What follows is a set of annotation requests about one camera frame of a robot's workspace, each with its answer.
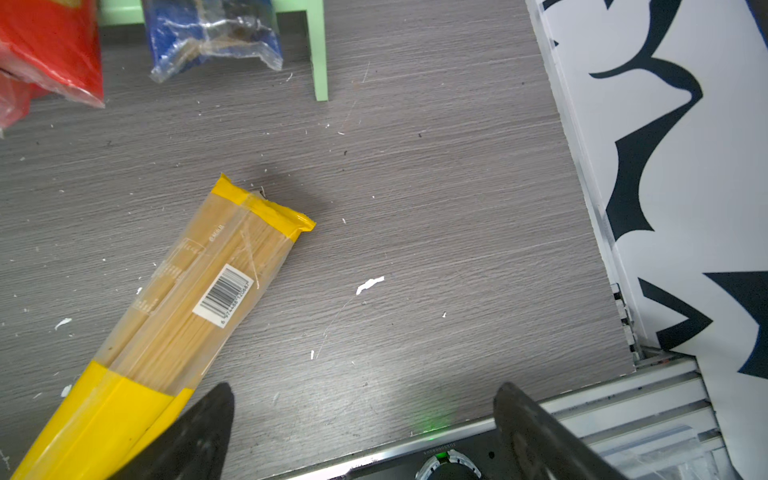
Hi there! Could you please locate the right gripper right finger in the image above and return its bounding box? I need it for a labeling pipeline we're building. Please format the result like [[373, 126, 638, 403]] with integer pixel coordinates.
[[493, 382, 624, 479]]

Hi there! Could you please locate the grey blue spaghetti pack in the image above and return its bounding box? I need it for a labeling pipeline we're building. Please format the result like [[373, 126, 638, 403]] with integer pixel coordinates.
[[142, 0, 283, 83]]

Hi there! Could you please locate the brown cardboard pasta box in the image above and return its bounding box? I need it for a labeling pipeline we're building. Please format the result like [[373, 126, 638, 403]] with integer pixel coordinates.
[[15, 177, 315, 479]]

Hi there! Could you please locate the red spaghetti pack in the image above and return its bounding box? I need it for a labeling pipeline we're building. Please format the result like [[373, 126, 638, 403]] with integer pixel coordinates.
[[1, 0, 105, 130]]

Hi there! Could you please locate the green two-tier shelf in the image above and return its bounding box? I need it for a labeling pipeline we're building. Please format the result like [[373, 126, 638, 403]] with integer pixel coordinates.
[[98, 0, 329, 102]]

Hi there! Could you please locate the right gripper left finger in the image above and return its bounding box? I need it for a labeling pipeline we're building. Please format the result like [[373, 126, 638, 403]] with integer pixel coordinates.
[[112, 382, 235, 480]]

